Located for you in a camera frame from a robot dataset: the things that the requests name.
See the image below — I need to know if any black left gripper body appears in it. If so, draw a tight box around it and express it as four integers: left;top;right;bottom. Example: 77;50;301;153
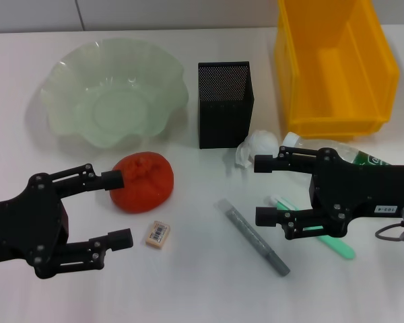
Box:
0;173;70;280

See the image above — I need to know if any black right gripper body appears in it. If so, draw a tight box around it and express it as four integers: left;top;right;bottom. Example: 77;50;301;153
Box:
309;147;404;238

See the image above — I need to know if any white paper ball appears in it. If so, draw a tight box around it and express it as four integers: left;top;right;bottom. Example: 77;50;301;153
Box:
235;131;279;169

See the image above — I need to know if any clear bottle with green label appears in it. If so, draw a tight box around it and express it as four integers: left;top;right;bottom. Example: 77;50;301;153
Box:
281;132;391;168

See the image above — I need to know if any grey marker pen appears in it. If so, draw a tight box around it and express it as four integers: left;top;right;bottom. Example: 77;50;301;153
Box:
213;198;291;277

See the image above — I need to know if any beige eraser with barcode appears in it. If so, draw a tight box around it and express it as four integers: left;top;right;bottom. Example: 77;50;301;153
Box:
143;220;172;252

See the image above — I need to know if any mint green pen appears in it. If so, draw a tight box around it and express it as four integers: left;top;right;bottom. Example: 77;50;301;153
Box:
267;194;356;260

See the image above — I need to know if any black mesh pen holder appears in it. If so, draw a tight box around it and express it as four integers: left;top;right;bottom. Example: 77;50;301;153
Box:
197;61;255;149

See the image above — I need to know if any wavy green glass fruit plate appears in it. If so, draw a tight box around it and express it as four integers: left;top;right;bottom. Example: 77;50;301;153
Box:
40;38;190;149

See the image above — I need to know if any yellow plastic bin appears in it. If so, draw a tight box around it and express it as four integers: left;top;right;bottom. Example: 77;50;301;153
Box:
273;0;401;141

